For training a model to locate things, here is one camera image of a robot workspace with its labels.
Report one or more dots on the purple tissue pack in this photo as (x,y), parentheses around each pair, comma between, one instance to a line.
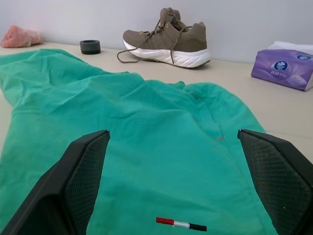
(283,68)

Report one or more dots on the teal green shorts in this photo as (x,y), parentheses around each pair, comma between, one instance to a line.
(146,122)

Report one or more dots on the pink towel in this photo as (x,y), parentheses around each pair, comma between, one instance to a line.
(20,38)

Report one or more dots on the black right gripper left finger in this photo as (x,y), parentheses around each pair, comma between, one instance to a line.
(73,186)

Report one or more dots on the small black round container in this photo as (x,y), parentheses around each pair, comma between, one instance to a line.
(90,46)

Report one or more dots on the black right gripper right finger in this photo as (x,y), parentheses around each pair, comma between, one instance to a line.
(281,181)

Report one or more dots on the brown sneaker with white sole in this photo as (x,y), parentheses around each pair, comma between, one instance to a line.
(171,41)

